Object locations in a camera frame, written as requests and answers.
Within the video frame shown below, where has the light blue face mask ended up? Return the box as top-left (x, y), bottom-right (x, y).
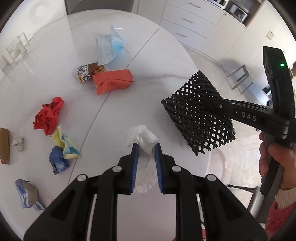
top-left (97, 35), bottom-right (115, 65)

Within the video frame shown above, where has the blue printed carton box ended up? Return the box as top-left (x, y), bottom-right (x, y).
top-left (14, 179), bottom-right (45, 211)

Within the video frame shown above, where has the metal stool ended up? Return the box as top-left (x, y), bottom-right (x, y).
top-left (226, 65), bottom-right (255, 95)

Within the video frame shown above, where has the dark blue crumpled paper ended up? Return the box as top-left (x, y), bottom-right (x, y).
top-left (49, 146), bottom-right (70, 175)

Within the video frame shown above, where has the black mesh basket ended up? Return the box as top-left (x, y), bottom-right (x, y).
top-left (161, 71), bottom-right (235, 155)

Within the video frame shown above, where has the white tissue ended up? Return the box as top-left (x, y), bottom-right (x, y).
top-left (120, 125), bottom-right (159, 193)

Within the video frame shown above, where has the clear glass container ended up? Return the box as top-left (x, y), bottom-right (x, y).
top-left (3, 32), bottom-right (31, 65)

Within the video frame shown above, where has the red paper packet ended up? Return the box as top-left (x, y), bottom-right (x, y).
top-left (92, 69), bottom-right (134, 95)

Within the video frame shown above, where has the white drawer cabinet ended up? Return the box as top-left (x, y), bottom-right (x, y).
top-left (160, 1), bottom-right (224, 51)

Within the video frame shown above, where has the yellow blue crumpled paper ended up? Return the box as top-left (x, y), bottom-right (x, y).
top-left (50, 125), bottom-right (81, 159)

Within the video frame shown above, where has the countertop appliance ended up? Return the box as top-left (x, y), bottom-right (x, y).
top-left (229, 2), bottom-right (249, 23)

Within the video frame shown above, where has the person's right hand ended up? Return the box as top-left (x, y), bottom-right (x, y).
top-left (259, 132), bottom-right (296, 190)

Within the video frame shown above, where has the red paper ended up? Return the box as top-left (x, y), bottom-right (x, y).
top-left (33, 97), bottom-right (64, 136)

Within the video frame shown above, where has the brown cardboard box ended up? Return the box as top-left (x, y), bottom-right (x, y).
top-left (0, 128), bottom-right (10, 165)

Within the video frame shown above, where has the small grey crumpled paper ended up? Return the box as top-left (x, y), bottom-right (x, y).
top-left (12, 133), bottom-right (24, 152)

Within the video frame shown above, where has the black white snack wrapper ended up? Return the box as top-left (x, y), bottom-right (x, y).
top-left (77, 62), bottom-right (105, 83)

